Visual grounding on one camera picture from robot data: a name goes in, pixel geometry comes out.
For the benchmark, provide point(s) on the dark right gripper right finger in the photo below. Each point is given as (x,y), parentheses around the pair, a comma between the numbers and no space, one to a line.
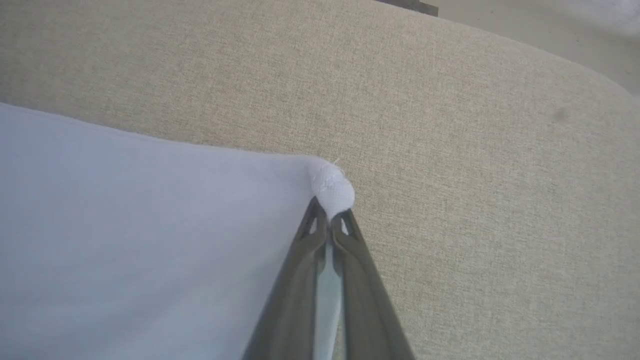
(367,300)

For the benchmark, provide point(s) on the light blue white-sleeved shirt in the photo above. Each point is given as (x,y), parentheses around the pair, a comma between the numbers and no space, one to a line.
(150,240)

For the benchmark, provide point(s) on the grey fabric sofa cushion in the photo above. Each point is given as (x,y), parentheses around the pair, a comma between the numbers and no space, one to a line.
(500,200)

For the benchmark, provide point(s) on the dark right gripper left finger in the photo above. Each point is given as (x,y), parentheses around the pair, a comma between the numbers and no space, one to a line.
(292,300)

